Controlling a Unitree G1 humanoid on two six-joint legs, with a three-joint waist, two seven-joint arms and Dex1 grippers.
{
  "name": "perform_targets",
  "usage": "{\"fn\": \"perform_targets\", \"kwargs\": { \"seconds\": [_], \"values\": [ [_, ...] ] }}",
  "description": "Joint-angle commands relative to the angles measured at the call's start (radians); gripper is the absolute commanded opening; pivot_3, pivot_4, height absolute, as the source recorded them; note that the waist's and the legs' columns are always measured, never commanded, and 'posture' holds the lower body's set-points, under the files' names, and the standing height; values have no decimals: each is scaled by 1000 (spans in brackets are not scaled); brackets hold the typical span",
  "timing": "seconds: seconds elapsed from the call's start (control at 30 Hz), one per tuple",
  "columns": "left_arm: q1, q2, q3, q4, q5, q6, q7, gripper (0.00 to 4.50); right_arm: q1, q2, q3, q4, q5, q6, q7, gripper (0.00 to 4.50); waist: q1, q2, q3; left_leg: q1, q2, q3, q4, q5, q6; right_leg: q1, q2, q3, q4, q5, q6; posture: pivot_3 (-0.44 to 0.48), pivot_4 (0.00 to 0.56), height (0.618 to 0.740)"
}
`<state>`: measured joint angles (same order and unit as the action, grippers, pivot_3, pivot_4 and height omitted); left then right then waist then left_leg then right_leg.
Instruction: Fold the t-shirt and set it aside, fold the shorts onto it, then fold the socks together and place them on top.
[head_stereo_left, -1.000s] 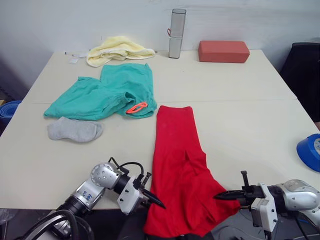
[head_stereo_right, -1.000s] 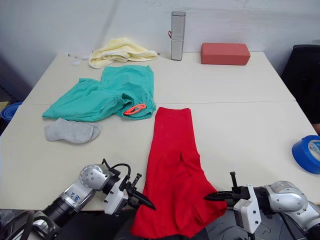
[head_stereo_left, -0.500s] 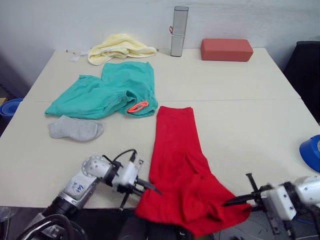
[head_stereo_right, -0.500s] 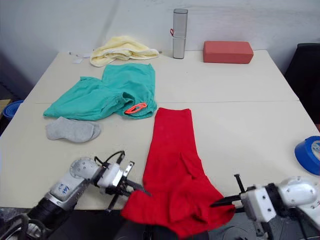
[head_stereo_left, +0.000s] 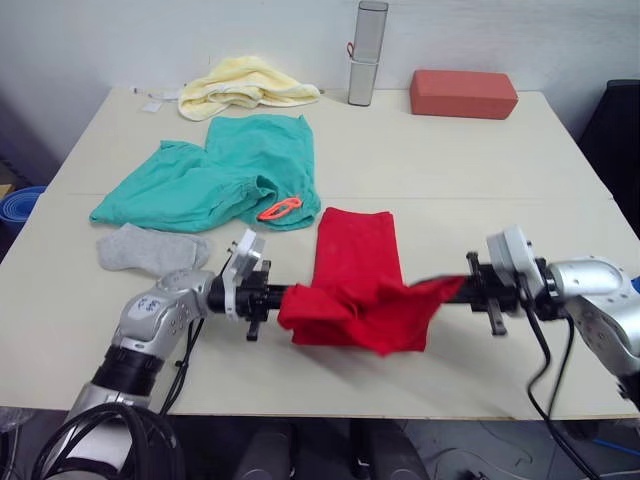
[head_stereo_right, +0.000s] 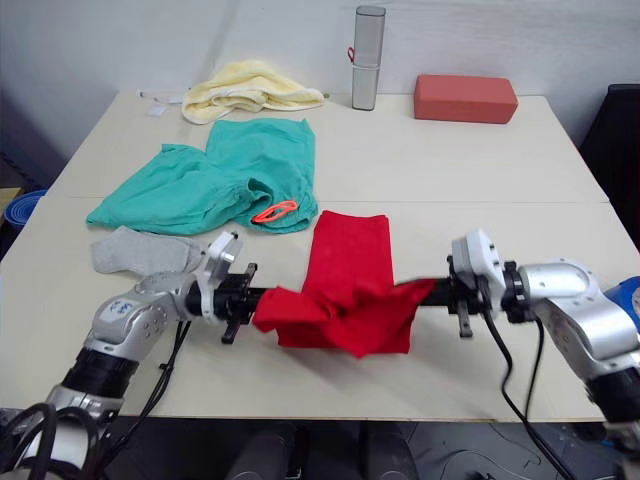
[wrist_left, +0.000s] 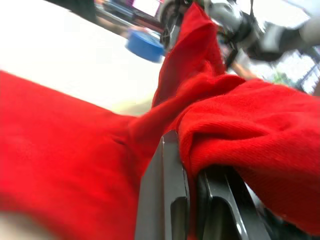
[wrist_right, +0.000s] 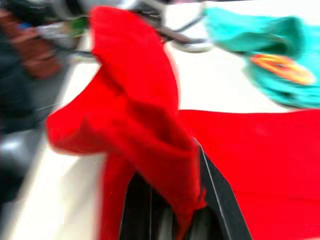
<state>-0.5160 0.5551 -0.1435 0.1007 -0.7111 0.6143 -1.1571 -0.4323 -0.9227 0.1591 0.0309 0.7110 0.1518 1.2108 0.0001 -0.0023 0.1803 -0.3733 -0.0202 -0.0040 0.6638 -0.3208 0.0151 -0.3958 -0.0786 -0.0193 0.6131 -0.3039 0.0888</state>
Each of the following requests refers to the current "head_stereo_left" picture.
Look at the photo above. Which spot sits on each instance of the blue rolled mat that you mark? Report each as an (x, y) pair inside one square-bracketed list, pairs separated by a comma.
[(20, 210)]

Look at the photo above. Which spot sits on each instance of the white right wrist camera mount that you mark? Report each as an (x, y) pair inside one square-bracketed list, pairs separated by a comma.
[(510, 252)]

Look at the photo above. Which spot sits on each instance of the small white paper tag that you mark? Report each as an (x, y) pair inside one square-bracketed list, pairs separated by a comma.
[(150, 107)]

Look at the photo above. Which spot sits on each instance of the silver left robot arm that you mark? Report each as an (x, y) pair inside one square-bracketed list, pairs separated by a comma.
[(150, 310)]

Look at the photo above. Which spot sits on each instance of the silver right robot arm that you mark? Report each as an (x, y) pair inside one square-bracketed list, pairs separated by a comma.
[(595, 300)]

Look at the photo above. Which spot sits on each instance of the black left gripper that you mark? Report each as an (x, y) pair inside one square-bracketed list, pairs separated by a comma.
[(256, 297)]

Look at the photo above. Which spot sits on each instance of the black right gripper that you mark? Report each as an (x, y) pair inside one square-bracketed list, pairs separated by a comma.
[(487, 295)]

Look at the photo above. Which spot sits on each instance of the teal green shorts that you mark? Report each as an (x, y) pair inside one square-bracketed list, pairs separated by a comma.
[(225, 175)]

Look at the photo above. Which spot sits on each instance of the red t-shirt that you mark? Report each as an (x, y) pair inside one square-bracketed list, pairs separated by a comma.
[(357, 280)]

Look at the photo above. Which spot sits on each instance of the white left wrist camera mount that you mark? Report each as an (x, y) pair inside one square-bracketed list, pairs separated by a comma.
[(246, 255)]

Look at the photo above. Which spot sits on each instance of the grey sock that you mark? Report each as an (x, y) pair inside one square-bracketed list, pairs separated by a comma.
[(145, 250)]

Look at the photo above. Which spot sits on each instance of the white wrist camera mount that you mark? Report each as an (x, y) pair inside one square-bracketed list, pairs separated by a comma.
[(246, 255), (510, 252)]

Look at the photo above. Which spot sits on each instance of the tall silver mesh container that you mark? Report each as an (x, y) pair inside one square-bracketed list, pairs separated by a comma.
[(367, 55)]

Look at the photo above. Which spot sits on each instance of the red-brown foam block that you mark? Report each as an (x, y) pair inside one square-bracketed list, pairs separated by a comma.
[(462, 94)]

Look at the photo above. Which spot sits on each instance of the dark rounded shape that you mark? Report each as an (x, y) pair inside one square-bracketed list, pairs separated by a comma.
[(262, 450), (395, 452)]

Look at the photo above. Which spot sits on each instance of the pale yellow towel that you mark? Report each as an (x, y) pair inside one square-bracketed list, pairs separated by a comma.
[(240, 87)]

